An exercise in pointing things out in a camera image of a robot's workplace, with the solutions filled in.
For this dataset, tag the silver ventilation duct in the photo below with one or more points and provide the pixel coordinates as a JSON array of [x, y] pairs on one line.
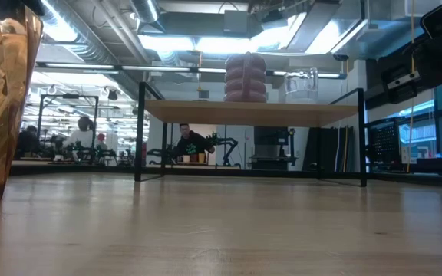
[[86, 34]]

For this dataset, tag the wooden shelf with black frame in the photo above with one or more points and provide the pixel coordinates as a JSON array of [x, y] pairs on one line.
[[244, 113]]

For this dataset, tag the person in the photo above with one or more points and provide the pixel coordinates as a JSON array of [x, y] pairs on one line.
[[28, 140], [192, 143], [101, 141], [82, 134]]

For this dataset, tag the black metal frame rig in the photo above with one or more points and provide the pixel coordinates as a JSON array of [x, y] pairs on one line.
[[69, 96]]

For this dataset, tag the black perforated panel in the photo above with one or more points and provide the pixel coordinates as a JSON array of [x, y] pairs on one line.
[[384, 142]]

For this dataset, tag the black equipment cart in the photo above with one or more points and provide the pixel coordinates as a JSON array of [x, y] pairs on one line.
[[272, 147]]

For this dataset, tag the black bracket with white strip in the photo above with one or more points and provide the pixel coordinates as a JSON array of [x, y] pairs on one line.
[[399, 86]]

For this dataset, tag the pink ribbed ceramic mug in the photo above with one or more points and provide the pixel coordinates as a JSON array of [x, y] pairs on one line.
[[245, 78]]

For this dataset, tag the clear glass footed mug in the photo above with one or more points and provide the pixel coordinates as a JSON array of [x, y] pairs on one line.
[[301, 90]]

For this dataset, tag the black background robot arm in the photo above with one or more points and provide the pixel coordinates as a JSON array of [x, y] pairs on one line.
[[226, 147]]

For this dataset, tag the amber faceted glass cup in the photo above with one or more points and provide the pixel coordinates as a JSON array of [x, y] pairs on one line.
[[2, 96]]

